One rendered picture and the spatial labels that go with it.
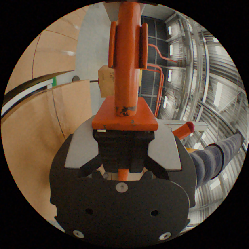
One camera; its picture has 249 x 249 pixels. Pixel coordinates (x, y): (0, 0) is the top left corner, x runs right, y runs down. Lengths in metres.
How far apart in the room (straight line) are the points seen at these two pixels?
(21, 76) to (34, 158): 0.49
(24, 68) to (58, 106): 0.47
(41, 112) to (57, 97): 0.05
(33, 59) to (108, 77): 1.35
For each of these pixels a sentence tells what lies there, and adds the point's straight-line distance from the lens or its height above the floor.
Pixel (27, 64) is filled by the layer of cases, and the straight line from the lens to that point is 0.62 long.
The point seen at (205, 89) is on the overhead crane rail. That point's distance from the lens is 2.57.
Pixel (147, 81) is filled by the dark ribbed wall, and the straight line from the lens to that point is 11.00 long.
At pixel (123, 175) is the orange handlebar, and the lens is 0.18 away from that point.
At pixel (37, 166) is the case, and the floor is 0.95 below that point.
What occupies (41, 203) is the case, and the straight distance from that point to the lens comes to 0.18.
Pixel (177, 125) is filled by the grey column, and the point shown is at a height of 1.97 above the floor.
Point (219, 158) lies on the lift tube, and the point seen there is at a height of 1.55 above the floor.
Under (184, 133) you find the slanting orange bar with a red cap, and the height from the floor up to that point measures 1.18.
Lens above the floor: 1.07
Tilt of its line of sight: 2 degrees up
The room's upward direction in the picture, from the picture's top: 91 degrees clockwise
